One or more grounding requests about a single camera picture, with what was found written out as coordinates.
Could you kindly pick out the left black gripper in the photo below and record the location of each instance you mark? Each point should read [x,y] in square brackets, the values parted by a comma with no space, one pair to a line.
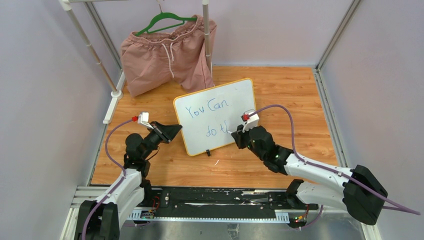
[166,133]

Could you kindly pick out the green clothes hanger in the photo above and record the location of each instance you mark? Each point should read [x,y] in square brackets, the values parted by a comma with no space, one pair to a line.
[177,21]

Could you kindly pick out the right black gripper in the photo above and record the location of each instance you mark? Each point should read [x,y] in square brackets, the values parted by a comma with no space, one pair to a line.
[239,136]

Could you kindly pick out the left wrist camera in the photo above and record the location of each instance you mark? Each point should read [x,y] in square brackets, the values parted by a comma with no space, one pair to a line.
[143,119]

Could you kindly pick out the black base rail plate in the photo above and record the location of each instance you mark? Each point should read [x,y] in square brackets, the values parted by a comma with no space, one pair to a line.
[208,204]

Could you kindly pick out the pink drawstring shorts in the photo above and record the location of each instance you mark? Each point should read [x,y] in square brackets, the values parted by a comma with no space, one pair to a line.
[153,59]

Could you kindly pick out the yellow framed whiteboard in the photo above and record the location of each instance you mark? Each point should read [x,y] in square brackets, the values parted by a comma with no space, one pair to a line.
[208,114]

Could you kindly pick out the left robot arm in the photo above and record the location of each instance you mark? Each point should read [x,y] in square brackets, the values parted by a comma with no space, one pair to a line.
[103,217]

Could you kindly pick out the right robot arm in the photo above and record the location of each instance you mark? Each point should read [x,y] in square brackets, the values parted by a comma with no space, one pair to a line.
[351,190]

